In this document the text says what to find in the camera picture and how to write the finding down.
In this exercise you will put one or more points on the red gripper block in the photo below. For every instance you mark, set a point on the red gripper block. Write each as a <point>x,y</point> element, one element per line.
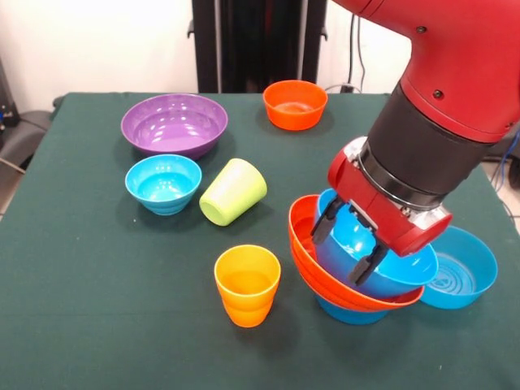
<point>390,219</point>

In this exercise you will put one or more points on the large orange bowl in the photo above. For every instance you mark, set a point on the large orange bowl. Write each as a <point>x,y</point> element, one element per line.
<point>302,227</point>

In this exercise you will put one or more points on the large deep blue bowl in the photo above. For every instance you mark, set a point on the large deep blue bowl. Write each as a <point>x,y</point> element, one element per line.
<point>406,270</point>

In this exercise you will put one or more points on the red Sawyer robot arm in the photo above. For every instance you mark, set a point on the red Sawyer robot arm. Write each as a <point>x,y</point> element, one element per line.
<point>447,81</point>

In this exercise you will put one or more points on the orange cup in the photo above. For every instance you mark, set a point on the orange cup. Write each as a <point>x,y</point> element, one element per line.
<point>248,300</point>

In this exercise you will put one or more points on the green cup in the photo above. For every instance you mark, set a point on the green cup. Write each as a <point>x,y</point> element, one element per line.
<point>235,191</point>

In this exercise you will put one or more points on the small red-orange bowl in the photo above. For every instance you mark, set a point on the small red-orange bowl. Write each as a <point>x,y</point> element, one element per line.
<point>294,115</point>

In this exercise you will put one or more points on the small light blue bowl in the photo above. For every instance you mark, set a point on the small light blue bowl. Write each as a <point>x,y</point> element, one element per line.
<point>162,187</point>

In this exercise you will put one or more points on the purple bowl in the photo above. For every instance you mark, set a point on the purple bowl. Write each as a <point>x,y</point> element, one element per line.
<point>174,126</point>

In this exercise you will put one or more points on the dark green table cloth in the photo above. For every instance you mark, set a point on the dark green table cloth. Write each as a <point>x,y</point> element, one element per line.
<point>81,264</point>

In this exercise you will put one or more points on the black equipment box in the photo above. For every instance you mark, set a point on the black equipment box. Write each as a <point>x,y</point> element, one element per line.
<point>6,97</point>

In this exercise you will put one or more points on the black pedestal foot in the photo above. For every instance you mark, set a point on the black pedestal foot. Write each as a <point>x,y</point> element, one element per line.
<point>24,134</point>
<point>505,148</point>

